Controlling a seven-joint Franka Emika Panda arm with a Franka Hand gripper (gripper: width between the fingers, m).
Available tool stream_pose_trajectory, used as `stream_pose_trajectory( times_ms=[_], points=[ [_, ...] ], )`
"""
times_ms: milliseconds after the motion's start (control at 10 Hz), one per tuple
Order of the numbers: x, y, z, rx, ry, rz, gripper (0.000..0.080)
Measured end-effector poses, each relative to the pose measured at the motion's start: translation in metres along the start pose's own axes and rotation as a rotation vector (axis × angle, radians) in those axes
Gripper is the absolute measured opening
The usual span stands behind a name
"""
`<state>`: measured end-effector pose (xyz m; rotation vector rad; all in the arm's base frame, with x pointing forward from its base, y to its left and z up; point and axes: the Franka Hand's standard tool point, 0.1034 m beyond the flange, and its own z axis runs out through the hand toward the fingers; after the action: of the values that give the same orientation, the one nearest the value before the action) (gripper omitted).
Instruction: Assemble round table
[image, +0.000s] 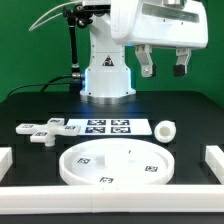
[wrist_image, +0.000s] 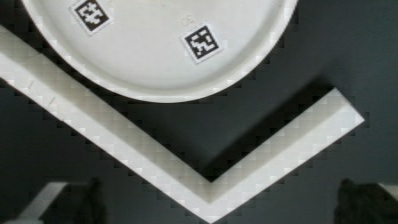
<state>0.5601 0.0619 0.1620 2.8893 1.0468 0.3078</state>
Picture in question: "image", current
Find black cable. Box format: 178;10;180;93
5;74;84;99

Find white right fence block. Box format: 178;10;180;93
205;145;224;185

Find white cables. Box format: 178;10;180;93
28;0;84;32

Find white front fence bar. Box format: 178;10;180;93
0;185;224;215

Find white fence block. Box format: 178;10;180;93
0;147;13;182
205;145;224;185

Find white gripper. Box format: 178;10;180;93
110;0;208;78

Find white left fence block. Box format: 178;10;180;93
0;147;13;182

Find white marker sheet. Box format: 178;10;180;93
67;119;152;136

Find white round table top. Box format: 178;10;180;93
59;138;175;185

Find white cross-shaped table base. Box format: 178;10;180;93
16;118;81;147

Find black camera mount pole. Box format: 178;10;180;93
63;4;90;94

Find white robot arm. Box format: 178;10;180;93
80;0;208;104

